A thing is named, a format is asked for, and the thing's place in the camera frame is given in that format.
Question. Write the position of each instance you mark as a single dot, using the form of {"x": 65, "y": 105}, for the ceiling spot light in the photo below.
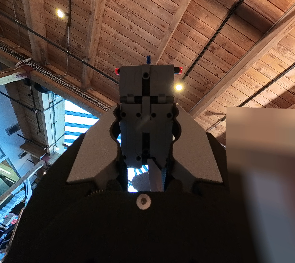
{"x": 60, "y": 13}
{"x": 178, "y": 87}

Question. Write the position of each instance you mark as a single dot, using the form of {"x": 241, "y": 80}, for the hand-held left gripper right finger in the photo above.
{"x": 198, "y": 152}

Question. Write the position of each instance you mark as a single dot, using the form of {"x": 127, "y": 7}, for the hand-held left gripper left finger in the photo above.
{"x": 92, "y": 152}

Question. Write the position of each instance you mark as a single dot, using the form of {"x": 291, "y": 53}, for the grey building block robot model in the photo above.
{"x": 136, "y": 129}

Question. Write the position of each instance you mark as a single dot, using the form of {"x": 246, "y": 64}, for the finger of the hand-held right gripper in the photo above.
{"x": 154, "y": 175}

